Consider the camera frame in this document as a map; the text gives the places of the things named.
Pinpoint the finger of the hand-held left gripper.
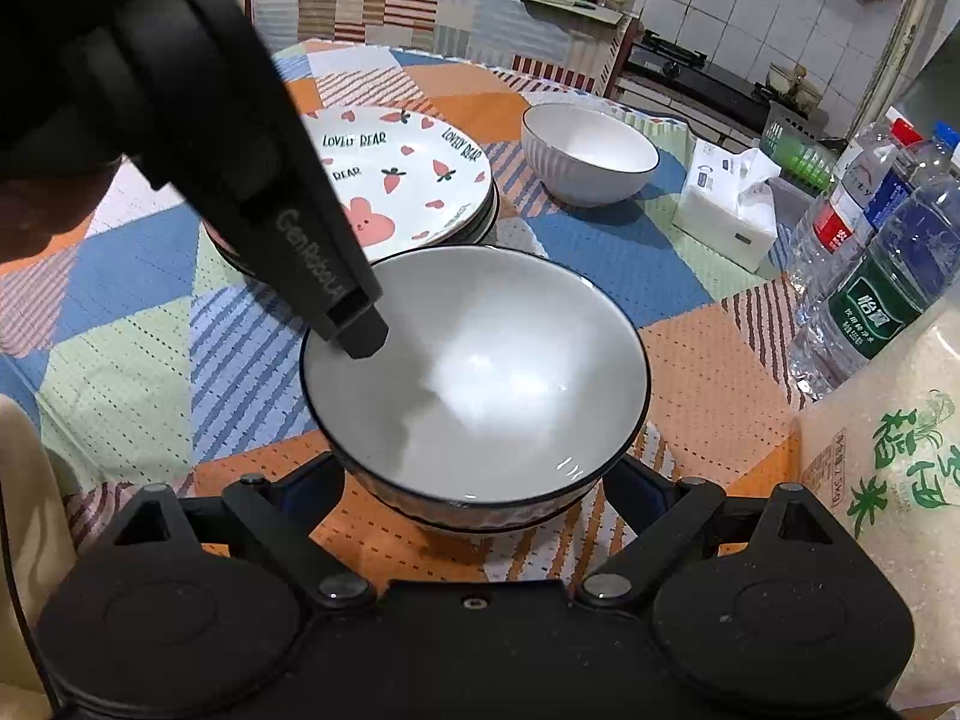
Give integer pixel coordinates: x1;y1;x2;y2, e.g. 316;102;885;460
326;298;391;359

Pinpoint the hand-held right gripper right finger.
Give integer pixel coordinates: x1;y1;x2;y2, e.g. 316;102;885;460
576;457;845;607

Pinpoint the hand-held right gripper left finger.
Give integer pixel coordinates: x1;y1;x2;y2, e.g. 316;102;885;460
112;454;376;610

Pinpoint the pink bunny print plate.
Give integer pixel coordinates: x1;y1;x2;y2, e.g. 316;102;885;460
300;106;494;250

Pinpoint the person's left hand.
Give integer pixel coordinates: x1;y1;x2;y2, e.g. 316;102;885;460
0;154;125;263

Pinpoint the checked patchwork tablecloth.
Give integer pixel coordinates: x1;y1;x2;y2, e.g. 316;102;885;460
0;41;807;593

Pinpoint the clear rice bag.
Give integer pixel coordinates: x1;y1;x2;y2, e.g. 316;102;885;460
791;307;960;713

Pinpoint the striped patchwork counter cloth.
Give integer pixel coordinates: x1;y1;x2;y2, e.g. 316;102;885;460
247;0;638;95

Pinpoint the white tissue box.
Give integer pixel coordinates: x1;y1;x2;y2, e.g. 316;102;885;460
671;137;779;273

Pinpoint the beige cloth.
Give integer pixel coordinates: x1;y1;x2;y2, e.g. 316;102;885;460
0;396;77;695

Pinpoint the green label water bottle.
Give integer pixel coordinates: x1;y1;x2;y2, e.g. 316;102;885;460
787;180;960;400

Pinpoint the red label water bottle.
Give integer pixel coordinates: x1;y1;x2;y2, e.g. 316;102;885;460
791;120;923;293

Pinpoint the green plastic basket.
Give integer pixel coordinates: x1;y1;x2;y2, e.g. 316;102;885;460
759;103;837;192

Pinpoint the clear white cap water bottle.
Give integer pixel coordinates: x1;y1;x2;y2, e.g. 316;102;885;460
840;118;901;188

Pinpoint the black gas stove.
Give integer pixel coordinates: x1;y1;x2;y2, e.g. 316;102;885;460
626;30;773;125

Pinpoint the pale cooking pot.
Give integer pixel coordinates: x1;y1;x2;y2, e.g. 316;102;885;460
765;62;822;110

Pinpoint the blue cap water bottle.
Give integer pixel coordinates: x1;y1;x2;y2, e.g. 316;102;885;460
862;122;960;237

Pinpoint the grey metal panel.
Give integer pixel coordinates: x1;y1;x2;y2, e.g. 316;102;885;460
896;30;960;140

